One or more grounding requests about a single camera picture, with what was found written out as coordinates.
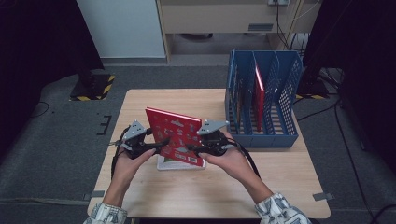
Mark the blue file rack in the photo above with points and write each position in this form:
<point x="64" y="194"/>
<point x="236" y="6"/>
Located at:
<point x="264" y="141"/>

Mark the black stand base striped tape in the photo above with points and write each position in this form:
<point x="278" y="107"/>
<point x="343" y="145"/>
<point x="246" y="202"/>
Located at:
<point x="311" y="90"/>
<point x="93" y="88"/>

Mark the red picture book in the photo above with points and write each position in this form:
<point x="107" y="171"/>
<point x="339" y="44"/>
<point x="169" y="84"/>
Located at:
<point x="174" y="130"/>
<point x="259" y="105"/>

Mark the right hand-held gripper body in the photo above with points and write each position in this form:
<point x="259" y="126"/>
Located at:
<point x="216" y="143"/>

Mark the white green leaf book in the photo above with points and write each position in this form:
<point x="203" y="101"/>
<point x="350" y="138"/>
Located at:
<point x="168" y="165"/>

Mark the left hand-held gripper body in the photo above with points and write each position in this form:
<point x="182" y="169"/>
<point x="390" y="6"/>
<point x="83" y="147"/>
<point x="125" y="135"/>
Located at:
<point x="135" y="143"/>

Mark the beige wooden desk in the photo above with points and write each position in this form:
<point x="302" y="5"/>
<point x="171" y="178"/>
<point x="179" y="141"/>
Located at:
<point x="218" y="15"/>

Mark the person's right hand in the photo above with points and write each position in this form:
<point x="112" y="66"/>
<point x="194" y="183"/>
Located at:
<point x="233" y="165"/>

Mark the black curtain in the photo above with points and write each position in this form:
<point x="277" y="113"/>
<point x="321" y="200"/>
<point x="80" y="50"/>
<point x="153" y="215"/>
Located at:
<point x="31" y="46"/>
<point x="367" y="62"/>

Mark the person's left hand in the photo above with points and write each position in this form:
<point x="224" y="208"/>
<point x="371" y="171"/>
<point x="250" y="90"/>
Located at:
<point x="124" y="174"/>

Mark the white power strip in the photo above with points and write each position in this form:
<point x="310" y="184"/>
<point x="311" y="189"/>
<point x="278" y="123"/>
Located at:
<point x="278" y="2"/>

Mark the dark blue picture book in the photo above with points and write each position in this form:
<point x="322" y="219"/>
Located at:
<point x="238" y="105"/>

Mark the white cabinet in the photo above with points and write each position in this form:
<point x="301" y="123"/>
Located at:
<point x="124" y="28"/>

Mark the gray tape strip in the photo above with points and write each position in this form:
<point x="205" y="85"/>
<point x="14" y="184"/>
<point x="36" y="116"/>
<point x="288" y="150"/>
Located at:
<point x="322" y="196"/>
<point x="93" y="195"/>

